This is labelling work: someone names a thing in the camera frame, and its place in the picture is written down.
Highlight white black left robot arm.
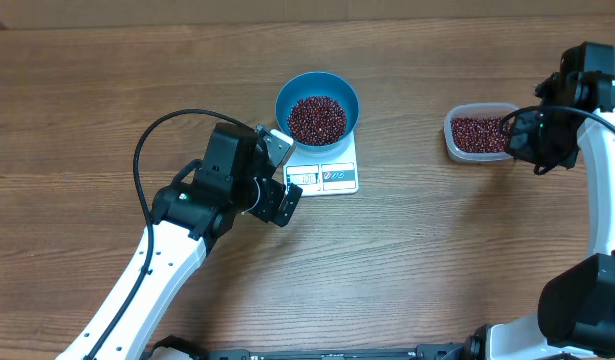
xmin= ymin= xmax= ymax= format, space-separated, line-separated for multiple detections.
xmin=60 ymin=123 xmax=302 ymax=359

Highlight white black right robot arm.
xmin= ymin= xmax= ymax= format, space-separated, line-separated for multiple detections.
xmin=452 ymin=42 xmax=615 ymax=359

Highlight white digital kitchen scale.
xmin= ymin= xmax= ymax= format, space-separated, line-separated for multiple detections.
xmin=283 ymin=133 xmax=360 ymax=197

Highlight red beans in bowl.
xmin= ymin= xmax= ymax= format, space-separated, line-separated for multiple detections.
xmin=287 ymin=96 xmax=347 ymax=146

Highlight teal plastic bowl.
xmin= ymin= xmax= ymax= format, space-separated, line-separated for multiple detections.
xmin=275 ymin=71 xmax=361 ymax=148

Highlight red beans pile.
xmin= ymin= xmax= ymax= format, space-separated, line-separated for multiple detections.
xmin=450 ymin=117 xmax=507 ymax=153

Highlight clear plastic bean container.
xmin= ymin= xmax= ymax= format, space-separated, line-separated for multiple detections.
xmin=443 ymin=102 xmax=518 ymax=163

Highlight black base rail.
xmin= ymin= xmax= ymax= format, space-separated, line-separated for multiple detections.
xmin=139 ymin=336 xmax=485 ymax=360

